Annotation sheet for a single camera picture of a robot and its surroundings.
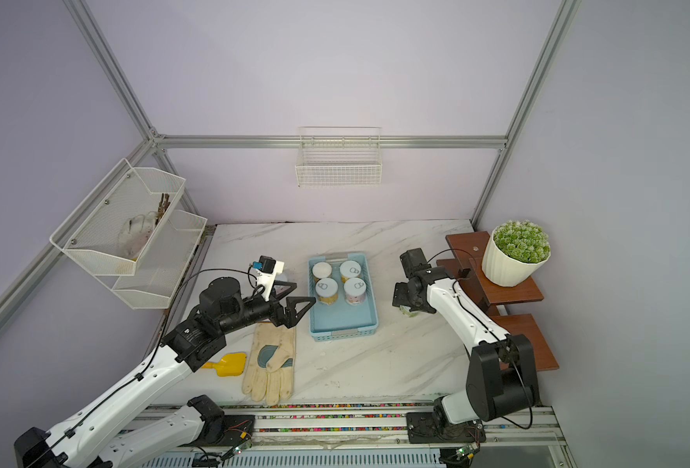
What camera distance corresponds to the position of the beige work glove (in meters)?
0.80

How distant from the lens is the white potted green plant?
0.67 metres

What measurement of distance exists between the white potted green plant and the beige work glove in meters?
0.63
